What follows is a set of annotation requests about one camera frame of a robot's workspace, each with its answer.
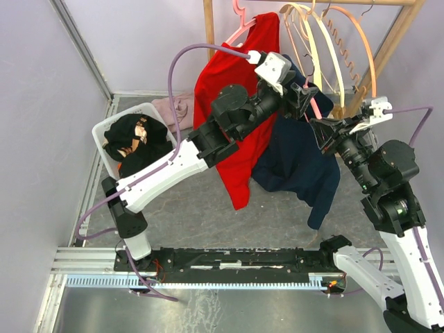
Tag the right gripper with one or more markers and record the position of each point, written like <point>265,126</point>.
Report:
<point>324,133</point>

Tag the red t shirt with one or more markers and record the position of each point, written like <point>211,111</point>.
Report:
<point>223,91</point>

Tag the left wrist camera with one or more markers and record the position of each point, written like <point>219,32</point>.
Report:
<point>273,68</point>

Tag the white plastic basket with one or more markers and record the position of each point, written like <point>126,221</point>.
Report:
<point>99,130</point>

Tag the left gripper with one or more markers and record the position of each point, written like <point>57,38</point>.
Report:
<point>300,96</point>

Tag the navy blue t shirt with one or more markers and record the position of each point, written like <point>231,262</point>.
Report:
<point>293,162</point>

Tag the aluminium frame rail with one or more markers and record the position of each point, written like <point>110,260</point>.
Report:
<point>115,261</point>

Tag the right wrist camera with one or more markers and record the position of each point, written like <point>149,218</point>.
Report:
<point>373,111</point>

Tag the blue cable duct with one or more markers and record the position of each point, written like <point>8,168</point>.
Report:
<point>131,281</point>

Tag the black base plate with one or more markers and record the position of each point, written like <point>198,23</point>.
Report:
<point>237,265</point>

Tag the cream hanger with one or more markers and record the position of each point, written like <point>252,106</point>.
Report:
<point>330,47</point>
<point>296,23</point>

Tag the black t shirt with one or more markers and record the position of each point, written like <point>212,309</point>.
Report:
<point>136,141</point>

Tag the corner aluminium profile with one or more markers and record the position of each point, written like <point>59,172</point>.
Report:
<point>70,26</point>

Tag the light pink hanger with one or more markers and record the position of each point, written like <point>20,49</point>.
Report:
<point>313,102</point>

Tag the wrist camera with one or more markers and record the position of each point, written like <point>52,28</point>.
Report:
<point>373,111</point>
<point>273,68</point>

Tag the wooden clothes rack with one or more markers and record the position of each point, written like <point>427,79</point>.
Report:
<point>368,82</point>

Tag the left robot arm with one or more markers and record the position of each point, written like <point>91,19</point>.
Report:
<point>203,149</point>

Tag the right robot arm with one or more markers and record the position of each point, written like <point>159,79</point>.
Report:
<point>415,304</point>

